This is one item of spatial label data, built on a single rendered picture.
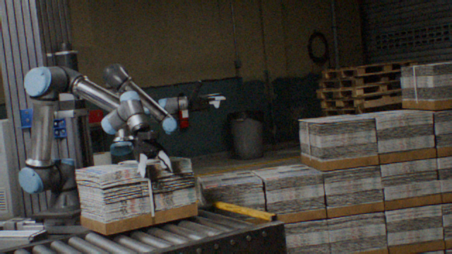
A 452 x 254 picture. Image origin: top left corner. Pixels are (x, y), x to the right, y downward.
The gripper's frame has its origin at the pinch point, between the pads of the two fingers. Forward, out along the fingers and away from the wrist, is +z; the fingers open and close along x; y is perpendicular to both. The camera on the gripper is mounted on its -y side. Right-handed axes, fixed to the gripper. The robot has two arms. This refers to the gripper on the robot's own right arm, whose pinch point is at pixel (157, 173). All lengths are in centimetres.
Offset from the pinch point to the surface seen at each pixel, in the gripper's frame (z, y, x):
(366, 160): 2, 25, -119
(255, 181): -5, 45, -67
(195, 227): 21.1, 6.6, -10.1
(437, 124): -2, 7, -153
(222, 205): 11.0, 19.4, -31.2
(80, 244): 14.0, 18.4, 28.9
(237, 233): 32.6, -13.7, -14.3
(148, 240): 22.6, 4.7, 9.6
